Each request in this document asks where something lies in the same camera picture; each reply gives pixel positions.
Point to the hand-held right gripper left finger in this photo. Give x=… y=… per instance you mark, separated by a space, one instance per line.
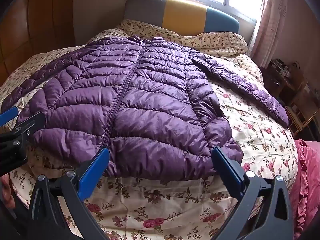
x=95 y=168

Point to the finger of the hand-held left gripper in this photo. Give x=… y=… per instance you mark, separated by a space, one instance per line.
x=7 y=117
x=31 y=125

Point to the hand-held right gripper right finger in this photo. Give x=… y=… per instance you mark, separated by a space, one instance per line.
x=225 y=170

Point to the purple quilted down jacket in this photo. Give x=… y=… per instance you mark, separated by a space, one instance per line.
x=150 y=92

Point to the person's left hand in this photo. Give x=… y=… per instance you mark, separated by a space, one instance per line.
x=6 y=192

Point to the large-flowered cream quilt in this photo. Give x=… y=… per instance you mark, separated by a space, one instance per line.
x=175 y=205

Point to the pink ruffled cloth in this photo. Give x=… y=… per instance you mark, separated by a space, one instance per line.
x=307 y=187

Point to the wooden chair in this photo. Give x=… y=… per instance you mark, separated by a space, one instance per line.
x=302 y=117

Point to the wooden wardrobe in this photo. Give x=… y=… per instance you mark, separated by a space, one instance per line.
x=37 y=25

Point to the cluttered wooden bedside desk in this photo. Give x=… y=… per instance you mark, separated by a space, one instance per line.
x=282 y=77

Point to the small-flowered cream duvet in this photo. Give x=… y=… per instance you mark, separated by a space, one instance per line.
x=220 y=41

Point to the grey yellow blue headboard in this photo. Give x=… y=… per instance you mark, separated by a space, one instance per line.
x=182 y=15

